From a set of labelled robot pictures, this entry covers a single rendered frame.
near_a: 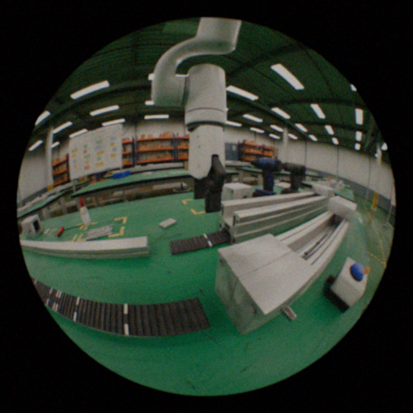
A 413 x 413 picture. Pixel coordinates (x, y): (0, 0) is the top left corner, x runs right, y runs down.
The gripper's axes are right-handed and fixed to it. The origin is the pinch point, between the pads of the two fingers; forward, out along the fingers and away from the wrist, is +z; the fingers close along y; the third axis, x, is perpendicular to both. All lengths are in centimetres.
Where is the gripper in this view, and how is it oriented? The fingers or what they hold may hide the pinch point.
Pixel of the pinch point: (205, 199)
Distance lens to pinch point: 28.8
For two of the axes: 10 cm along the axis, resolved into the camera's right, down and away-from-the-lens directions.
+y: 3.3, 3.5, -8.8
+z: 0.0, 9.3, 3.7
